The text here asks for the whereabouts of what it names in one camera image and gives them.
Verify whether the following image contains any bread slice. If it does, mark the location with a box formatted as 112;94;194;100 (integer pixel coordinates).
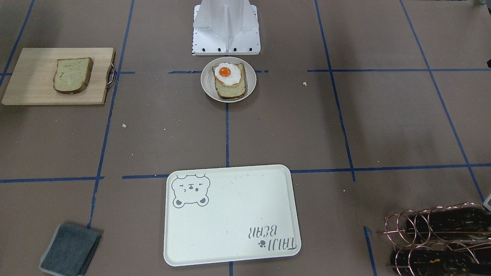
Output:
53;57;94;95
212;63;247;99

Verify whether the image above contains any cream bear tray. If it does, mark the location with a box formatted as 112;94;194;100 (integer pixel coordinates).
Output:
163;164;302;266

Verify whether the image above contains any bread slice on plate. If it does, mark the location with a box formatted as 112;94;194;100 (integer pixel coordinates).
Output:
212;63;247;99

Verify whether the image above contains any white round plate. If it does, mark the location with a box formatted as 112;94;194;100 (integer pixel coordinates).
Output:
201;56;257;103

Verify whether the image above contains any fried egg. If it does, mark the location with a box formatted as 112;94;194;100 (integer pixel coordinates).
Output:
212;62;242;86

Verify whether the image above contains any dark wine bottle lower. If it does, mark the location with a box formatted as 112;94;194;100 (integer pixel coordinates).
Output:
388;242;491;276

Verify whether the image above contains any dark wine bottle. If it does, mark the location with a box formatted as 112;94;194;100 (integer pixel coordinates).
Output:
388;242;491;276
406;207;491;241

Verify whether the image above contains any grey folded cloth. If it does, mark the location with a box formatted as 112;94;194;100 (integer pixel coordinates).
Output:
39;223;102;276

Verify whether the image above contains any dark wine bottle upper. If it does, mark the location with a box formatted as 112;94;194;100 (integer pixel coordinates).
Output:
406;207;491;241

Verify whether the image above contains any wooden cutting board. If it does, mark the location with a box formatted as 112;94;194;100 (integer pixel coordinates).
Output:
2;48;115;105

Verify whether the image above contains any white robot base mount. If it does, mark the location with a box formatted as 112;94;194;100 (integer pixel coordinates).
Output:
192;0;261;56

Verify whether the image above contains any copper wire bottle rack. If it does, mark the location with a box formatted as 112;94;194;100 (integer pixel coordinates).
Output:
381;202;491;276

